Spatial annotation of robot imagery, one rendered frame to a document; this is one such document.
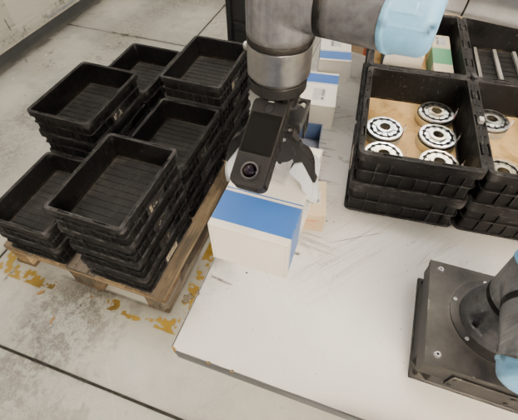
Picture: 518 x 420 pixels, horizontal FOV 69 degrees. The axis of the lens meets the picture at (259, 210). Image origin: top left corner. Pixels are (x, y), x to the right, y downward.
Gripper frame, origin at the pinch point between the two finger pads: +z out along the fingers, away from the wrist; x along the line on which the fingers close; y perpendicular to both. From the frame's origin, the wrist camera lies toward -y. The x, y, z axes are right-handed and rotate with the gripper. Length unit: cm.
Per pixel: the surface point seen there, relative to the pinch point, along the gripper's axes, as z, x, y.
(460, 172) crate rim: 18, -35, 37
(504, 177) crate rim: 18, -45, 38
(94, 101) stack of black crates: 61, 110, 79
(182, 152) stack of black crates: 72, 63, 71
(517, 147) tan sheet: 28, -54, 63
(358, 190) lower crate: 30.6, -14.4, 34.9
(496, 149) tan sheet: 28, -48, 60
